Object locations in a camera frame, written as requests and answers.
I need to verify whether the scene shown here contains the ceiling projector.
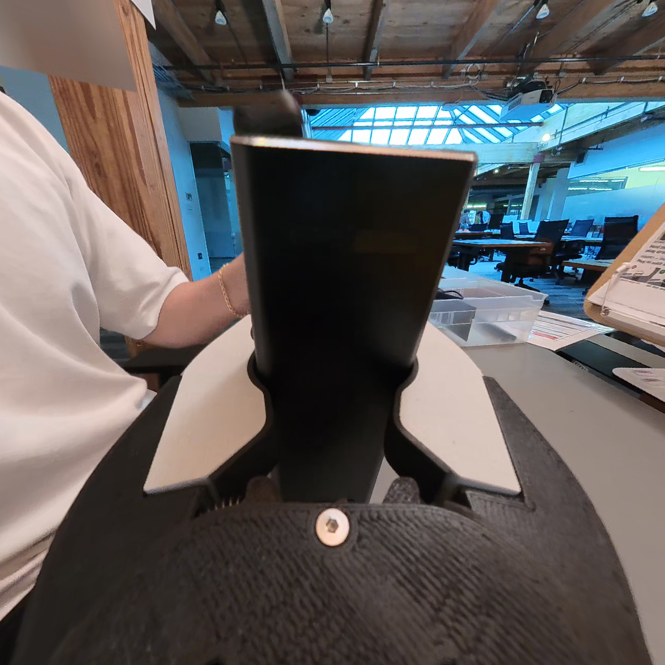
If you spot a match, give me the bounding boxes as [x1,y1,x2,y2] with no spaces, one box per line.
[500,77,558,119]

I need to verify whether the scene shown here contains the white t-shirt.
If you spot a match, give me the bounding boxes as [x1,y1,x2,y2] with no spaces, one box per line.
[0,92,190,619]

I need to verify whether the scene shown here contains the white card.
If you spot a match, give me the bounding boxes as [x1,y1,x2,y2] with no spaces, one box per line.
[612,366,665,403]

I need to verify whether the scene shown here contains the paper sheet on table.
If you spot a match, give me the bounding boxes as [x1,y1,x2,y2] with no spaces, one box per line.
[527,310,616,351]

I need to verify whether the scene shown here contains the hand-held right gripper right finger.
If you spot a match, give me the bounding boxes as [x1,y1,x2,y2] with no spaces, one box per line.
[383,322,522,506]

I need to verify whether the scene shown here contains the clear plastic bin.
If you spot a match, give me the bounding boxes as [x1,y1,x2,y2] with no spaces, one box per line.
[428,265,550,347]

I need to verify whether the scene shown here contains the gold bracelet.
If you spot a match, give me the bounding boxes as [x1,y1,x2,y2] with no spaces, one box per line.
[216,261,251,319]

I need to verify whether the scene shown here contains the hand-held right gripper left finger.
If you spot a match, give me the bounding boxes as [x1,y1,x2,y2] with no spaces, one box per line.
[144,315,285,493]

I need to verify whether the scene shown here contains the black chair armrest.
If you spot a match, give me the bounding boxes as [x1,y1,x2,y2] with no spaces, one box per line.
[124,343,209,390]

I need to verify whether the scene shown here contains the person's left forearm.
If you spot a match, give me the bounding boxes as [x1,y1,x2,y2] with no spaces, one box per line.
[99,254,251,350]

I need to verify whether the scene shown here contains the wooden office desk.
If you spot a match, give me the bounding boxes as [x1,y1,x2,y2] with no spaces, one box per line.
[452,238,552,271]

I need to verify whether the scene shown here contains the black usb hub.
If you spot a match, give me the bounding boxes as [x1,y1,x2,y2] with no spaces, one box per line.
[230,134,479,505]

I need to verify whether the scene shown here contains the black office chair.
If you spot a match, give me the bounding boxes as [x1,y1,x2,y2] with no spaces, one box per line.
[595,214,640,260]
[520,219,569,292]

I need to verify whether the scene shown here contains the wooden pillar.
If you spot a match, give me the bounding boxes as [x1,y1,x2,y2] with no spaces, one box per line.
[48,0,194,284]

